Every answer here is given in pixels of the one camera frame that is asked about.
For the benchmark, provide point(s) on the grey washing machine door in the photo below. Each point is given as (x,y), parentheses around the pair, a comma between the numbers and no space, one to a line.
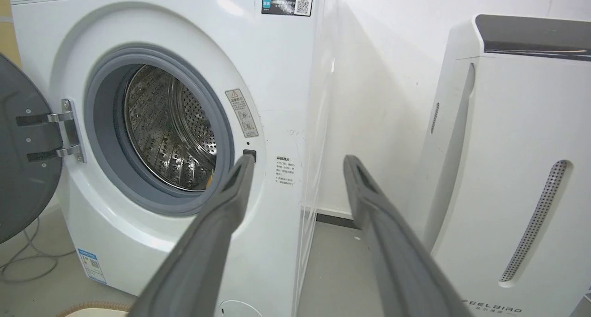
(23,155)

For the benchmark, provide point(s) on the white front-load washing machine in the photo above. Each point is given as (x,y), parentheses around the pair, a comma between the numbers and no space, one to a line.
(194,123)

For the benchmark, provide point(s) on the white air purifier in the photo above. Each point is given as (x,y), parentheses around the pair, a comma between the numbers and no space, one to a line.
(512,169)

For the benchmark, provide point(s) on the woven basket rim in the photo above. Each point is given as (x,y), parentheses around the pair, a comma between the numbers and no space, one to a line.
(99,308)

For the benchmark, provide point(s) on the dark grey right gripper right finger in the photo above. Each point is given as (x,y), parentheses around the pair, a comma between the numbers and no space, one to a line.
(397,257)

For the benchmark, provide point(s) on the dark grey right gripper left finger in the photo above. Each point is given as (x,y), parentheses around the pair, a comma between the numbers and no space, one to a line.
(208,243)

